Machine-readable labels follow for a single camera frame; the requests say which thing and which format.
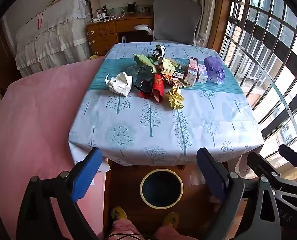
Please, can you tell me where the white crumpled paper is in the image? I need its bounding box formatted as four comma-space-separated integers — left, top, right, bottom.
105, 72, 133, 97

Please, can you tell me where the wooden desk with drawers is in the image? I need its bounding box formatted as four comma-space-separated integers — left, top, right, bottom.
86, 12, 155, 55

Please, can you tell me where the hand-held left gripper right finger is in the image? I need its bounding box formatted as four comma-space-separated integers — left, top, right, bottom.
196, 147, 281, 240

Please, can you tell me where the black packet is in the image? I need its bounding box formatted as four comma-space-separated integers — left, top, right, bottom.
133, 75, 154, 93

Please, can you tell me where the tree print tablecloth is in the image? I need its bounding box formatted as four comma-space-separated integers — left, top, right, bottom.
68, 42, 264, 167

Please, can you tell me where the black cable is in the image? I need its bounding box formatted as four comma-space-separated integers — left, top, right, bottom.
111, 232, 164, 240

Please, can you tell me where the light green foil wrapper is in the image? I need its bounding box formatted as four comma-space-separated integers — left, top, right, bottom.
133, 54, 156, 72

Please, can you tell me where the pink blanket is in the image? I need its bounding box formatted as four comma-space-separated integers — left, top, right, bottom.
0, 56, 106, 240

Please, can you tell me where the clear plastic bottle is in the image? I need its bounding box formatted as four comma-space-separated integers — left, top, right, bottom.
127, 65, 149, 81

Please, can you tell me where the white lace furniture cover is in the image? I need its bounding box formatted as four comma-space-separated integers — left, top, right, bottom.
15, 0, 92, 78

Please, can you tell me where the beige curtain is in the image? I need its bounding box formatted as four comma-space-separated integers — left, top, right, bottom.
193, 0, 226, 48

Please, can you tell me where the white purple carton box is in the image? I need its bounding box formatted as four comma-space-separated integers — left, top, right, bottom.
196, 64, 208, 83

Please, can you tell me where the tall pink carton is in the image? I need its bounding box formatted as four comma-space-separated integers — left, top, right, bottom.
184, 57, 198, 85

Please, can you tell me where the purple plastic bag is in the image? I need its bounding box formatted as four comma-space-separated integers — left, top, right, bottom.
204, 56, 225, 85

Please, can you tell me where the window grille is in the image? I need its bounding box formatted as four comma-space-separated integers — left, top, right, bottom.
218, 0, 297, 160

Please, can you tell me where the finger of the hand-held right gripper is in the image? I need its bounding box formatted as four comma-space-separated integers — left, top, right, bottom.
247, 152, 297, 196
278, 144, 297, 171

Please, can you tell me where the red foil packet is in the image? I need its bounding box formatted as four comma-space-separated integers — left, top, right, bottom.
138, 74, 165, 103

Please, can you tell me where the grey office chair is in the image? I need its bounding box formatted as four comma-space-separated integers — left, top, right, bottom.
136, 0, 207, 47

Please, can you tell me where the yellow crumpled paper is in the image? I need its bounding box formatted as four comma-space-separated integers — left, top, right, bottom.
166, 86, 184, 110

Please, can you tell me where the round dark trash bin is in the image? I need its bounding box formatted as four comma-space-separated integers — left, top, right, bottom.
140, 169, 184, 209

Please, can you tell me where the person's right leg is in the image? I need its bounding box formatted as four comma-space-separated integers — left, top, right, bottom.
153, 226, 196, 240

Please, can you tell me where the person's leg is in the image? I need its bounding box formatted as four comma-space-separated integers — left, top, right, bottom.
108, 219, 149, 240
153, 226, 196, 240

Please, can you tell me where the person's left leg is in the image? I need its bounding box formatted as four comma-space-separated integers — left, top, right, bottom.
108, 219, 149, 240

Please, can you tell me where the black white bag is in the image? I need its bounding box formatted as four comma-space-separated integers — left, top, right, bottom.
152, 45, 167, 61

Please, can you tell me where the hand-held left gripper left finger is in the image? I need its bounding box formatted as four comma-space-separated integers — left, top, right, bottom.
16, 147, 103, 240

